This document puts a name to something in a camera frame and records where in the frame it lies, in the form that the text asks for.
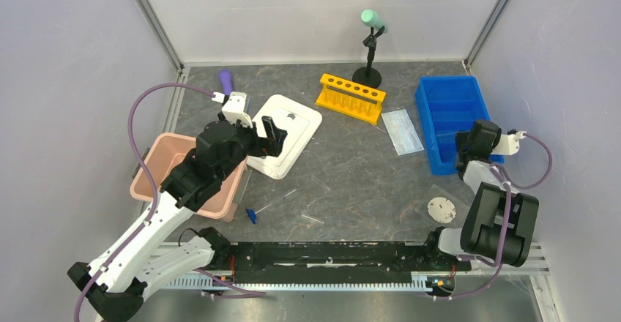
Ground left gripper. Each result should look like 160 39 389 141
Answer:
217 115 287 181

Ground small glass test tube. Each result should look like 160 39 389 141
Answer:
311 176 331 192

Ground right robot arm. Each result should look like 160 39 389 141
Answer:
423 119 539 269

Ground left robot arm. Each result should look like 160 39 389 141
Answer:
67 116 288 321

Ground white plastic lid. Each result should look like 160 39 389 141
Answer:
247 94 322 180

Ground blue plastic tray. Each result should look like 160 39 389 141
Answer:
414 75 491 176

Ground bagged white round pad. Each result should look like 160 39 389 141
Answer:
414 184 470 228

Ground blue bulb dropper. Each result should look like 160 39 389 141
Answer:
245 189 297 225

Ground short glass tube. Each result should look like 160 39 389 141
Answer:
300 214 325 225

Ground packaged face mask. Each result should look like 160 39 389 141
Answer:
382 109 424 156

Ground purple microphone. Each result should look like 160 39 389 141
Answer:
218 69 234 96

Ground yellow test tube rack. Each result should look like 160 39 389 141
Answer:
316 73 386 125

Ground pink plastic bin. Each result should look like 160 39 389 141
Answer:
130 132 249 222

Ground black microphone stand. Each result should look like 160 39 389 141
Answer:
352 26 385 89

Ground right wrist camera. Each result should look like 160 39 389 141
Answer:
492 131 526 156

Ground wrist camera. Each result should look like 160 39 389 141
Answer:
212 91 253 127
492 131 526 156

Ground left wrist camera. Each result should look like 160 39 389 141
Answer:
212 91 253 127

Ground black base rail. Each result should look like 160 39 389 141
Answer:
160 239 549 294

